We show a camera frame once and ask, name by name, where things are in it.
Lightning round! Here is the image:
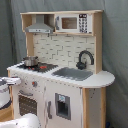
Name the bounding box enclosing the wooden toy kitchen unit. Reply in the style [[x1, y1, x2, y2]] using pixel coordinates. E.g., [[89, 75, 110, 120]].
[[8, 10, 115, 128]]

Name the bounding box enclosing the grey toy range hood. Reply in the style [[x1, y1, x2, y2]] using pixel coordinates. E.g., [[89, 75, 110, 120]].
[[25, 14, 54, 34]]

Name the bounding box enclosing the toy oven door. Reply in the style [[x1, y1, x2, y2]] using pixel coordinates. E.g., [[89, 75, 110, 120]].
[[18, 90, 39, 116]]

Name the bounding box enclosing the grey toy ice dispenser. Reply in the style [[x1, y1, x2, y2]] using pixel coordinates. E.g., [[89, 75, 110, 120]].
[[55, 93, 71, 120]]

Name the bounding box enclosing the right red stove knob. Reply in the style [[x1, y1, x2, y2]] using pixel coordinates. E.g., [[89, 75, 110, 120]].
[[32, 81, 38, 87]]

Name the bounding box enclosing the grey toy sink basin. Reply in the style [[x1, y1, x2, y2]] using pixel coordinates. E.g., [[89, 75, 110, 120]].
[[52, 67, 92, 81]]

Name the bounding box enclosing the grey cabinet door handle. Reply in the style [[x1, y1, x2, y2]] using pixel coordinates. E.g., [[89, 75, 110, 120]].
[[47, 101, 52, 119]]

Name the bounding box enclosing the small silver toy pot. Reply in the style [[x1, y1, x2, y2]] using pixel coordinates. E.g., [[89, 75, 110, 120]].
[[23, 56, 38, 66]]

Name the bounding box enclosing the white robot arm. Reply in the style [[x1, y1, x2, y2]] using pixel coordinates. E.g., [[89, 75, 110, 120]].
[[0, 77, 41, 128]]

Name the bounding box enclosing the black toy faucet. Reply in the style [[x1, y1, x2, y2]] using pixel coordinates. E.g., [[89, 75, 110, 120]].
[[76, 50, 94, 70]]

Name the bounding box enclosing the white toy microwave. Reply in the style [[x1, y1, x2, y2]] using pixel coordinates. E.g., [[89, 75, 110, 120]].
[[55, 14, 92, 33]]

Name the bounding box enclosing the black toy stovetop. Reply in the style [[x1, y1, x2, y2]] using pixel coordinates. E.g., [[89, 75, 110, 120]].
[[20, 62, 56, 73]]

